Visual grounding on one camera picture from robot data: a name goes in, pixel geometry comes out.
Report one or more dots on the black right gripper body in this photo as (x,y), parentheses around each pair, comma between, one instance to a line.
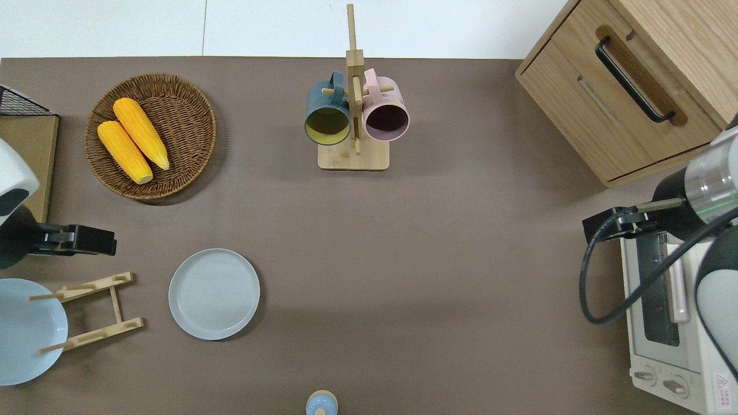
(625,223)

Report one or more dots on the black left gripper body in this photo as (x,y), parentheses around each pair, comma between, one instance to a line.
(86,241)

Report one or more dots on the gray round plate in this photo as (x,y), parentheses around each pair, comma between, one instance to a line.
(214,294)

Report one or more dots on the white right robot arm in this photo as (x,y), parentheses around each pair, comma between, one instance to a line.
(715,184)

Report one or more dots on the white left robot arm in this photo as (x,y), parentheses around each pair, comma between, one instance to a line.
(11,173)

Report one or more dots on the wooden plate rack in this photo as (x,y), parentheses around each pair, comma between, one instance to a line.
(117,305)

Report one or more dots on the light blue round plate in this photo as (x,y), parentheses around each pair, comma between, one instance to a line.
(26,334)

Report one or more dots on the yellow corn cob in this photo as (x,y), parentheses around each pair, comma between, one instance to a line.
(124,153)
(141,132)

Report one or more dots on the white toaster oven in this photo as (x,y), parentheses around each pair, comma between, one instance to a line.
(640,340)

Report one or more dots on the wooden drawer cabinet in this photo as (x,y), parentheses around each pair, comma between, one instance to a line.
(576,109)

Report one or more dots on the beige oven knob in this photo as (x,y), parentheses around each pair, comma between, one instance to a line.
(674,386)
(644,376)

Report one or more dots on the brown wicker basket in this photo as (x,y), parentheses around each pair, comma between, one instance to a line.
(184,121)

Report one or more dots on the brown table mat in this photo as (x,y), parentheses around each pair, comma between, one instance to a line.
(403,259)

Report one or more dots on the pink mug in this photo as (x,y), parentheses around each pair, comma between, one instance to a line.
(392,101)

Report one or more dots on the dark blue mug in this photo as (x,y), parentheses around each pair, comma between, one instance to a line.
(320,101)

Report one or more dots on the wooden mug tree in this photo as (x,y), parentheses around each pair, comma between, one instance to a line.
(353,158)

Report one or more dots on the blue and beige round button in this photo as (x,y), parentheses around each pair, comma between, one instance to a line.
(321,403)

